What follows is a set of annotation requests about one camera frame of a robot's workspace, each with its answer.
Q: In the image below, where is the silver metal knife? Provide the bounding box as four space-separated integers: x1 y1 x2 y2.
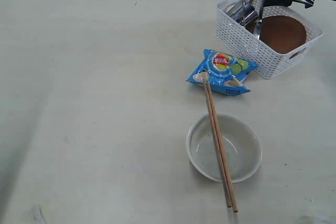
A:
253 0 265 39

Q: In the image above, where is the wooden chopstick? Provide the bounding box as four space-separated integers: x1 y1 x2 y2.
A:
206 82 239 213
203 79 232 208

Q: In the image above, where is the blue chips snack bag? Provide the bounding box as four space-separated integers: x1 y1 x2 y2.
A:
187 49 258 96

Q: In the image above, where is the white perforated plastic basket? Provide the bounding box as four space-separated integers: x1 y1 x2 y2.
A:
216 0 323 79

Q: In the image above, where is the stainless steel cup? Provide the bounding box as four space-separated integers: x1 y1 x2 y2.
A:
226 3 258 27

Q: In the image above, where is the silver metal fork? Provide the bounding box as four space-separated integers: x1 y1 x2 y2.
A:
240 0 247 28

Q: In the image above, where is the brown round plate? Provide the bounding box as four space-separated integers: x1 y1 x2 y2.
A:
259 16 307 54

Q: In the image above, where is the white ceramic bowl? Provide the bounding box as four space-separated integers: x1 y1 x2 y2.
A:
186 113 262 183

